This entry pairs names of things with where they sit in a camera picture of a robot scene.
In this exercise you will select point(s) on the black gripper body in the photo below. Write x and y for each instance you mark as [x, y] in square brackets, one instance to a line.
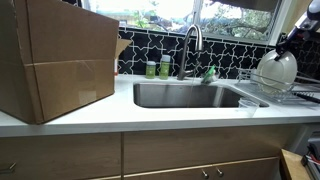
[288, 38]

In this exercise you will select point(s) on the white plate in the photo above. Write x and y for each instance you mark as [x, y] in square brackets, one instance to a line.
[276, 73]

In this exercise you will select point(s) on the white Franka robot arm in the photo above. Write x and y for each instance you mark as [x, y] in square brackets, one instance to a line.
[310, 20]

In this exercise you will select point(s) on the curved steel faucet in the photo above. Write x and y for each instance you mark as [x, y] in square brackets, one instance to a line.
[184, 60]

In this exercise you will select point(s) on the clear plastic cup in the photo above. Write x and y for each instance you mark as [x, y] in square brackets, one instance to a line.
[248, 108]

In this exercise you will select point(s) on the green sponge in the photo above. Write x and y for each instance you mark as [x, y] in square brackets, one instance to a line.
[209, 75]

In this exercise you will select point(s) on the wooden robot mounting platform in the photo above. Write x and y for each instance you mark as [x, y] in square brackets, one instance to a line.
[293, 166]

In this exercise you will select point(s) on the stainless steel sink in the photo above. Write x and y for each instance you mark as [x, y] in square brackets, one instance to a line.
[173, 96]

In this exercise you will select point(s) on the tall green soap bottle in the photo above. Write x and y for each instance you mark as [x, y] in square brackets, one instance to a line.
[165, 68]

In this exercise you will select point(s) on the small green soap bottle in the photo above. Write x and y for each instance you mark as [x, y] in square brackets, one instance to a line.
[150, 70]

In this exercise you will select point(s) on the round metal cabinet knob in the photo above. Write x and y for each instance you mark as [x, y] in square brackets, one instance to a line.
[219, 172]
[205, 174]

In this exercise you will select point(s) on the wooden kitchen cabinet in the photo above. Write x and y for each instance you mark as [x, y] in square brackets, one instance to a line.
[166, 146]

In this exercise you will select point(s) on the brown cardboard box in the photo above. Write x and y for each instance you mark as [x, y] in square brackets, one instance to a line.
[66, 66]

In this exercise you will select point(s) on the kitchen window white frame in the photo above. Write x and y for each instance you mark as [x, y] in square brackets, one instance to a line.
[166, 10]

